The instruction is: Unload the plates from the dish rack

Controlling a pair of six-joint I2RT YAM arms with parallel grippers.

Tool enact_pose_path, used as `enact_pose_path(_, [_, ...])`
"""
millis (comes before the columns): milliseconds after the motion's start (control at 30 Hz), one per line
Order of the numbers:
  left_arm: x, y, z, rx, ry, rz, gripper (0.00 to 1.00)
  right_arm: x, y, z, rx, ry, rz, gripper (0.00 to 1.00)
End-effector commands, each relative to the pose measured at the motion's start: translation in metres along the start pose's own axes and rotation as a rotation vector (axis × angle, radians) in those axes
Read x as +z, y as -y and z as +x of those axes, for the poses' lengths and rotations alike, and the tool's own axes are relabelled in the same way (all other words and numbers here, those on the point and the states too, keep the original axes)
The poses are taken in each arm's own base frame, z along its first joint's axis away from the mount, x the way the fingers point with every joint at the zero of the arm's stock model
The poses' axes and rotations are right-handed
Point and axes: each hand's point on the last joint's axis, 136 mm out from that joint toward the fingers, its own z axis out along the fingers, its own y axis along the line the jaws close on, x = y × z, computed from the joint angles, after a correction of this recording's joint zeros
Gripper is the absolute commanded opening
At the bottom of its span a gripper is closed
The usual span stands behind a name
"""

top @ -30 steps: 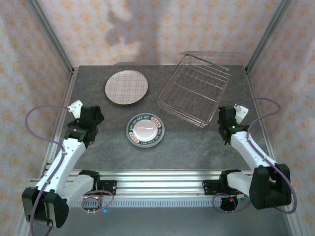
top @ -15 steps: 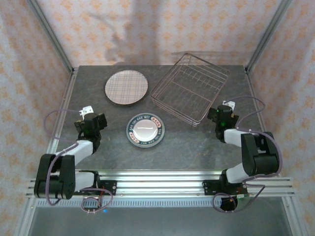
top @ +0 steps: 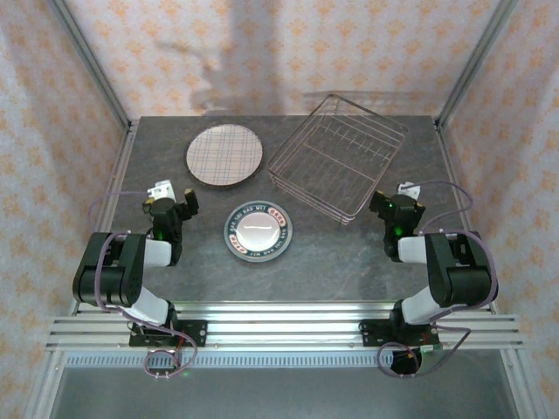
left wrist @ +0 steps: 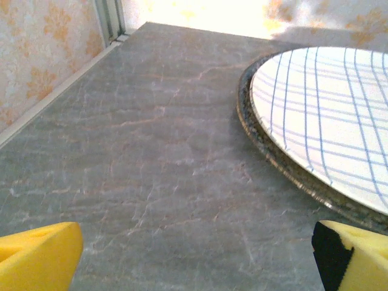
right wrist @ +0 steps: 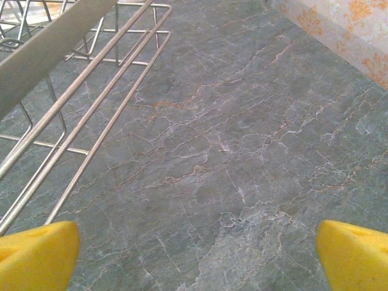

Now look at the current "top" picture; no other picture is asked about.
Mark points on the plaid striped round plate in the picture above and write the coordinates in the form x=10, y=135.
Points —
x=225, y=155

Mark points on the grey lettered rim plate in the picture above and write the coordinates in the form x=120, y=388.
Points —
x=257, y=229

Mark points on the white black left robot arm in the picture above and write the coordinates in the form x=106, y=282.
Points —
x=109, y=270

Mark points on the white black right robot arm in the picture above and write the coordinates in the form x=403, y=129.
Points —
x=458, y=270

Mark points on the small green circuit board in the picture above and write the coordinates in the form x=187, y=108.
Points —
x=431, y=348

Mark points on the aluminium extrusion base rails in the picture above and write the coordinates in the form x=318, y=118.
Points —
x=279, y=327

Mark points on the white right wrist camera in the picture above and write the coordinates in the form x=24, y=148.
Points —
x=408, y=189

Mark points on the aluminium frame post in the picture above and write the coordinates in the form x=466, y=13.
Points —
x=517, y=384
x=91, y=61
x=476, y=61
x=43, y=388

